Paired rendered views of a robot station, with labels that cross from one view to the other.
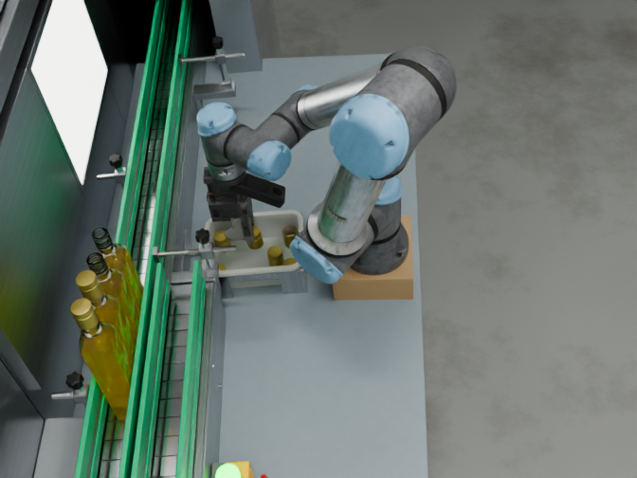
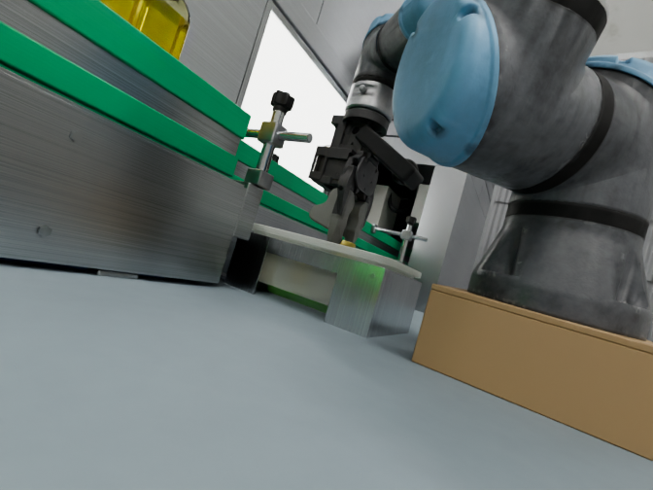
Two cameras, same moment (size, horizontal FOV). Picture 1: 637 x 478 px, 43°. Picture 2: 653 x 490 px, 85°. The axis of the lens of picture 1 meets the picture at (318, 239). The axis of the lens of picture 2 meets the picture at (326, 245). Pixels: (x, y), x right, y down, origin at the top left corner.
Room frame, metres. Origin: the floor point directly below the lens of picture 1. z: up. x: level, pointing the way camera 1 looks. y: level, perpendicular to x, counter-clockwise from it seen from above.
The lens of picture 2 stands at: (0.70, -0.07, 0.82)
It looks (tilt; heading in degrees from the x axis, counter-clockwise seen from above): 3 degrees up; 26
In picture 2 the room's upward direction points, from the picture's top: 16 degrees clockwise
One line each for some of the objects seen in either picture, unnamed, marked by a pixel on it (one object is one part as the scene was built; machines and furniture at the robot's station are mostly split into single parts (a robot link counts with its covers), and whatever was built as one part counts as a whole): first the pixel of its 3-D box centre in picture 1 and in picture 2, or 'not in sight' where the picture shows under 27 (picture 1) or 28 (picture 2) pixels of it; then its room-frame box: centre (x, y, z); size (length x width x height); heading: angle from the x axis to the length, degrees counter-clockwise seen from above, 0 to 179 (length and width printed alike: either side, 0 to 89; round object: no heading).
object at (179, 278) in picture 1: (196, 284); (224, 206); (1.06, 0.27, 0.85); 0.09 x 0.04 x 0.07; 86
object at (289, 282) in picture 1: (244, 257); (311, 277); (1.17, 0.17, 0.79); 0.27 x 0.17 x 0.08; 86
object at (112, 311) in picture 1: (114, 336); not in sight; (0.86, 0.39, 0.99); 0.06 x 0.06 x 0.21; 87
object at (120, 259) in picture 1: (122, 285); (142, 68); (0.97, 0.38, 0.99); 0.06 x 0.06 x 0.21; 86
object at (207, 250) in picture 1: (195, 253); (257, 139); (1.06, 0.25, 0.95); 0.17 x 0.03 x 0.12; 86
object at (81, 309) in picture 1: (84, 314); not in sight; (0.80, 0.39, 1.14); 0.04 x 0.04 x 0.04
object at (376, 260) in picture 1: (373, 232); (559, 264); (1.12, -0.12, 0.88); 0.15 x 0.15 x 0.10
